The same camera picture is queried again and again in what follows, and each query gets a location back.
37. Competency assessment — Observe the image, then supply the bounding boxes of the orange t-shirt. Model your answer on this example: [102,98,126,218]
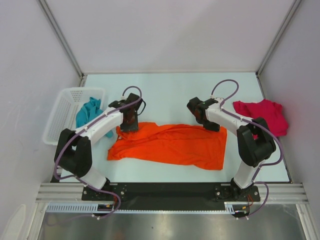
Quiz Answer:
[107,122,228,171]

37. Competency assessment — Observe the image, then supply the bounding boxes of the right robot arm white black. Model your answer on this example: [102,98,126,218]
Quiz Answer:
[187,97,276,201]

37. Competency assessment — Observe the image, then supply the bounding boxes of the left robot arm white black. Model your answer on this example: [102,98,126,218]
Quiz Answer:
[54,93,144,200]

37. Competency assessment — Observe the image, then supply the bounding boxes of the teal t-shirt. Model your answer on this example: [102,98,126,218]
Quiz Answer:
[75,97,103,128]

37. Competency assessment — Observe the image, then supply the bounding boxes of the white plastic basket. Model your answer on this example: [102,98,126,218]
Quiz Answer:
[42,87,106,146]

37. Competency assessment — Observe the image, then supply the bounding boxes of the magenta folded t-shirt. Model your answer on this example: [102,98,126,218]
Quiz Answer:
[232,98,289,138]

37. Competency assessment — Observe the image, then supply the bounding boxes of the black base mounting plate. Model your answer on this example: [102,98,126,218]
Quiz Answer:
[82,182,261,211]

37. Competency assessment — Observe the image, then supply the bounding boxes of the aluminium frame rail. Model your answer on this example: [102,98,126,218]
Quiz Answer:
[35,182,309,204]

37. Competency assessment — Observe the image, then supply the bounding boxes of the left corner frame post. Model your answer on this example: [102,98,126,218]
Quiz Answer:
[36,0,84,80]

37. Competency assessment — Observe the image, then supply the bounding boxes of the corner frame post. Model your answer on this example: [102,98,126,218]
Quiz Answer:
[256,0,303,76]
[36,0,84,80]

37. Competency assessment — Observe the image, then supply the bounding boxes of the white slotted cable duct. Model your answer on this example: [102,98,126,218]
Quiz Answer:
[46,203,235,214]

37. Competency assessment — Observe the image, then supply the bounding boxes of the right corner frame post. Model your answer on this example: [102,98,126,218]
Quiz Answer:
[256,0,303,76]

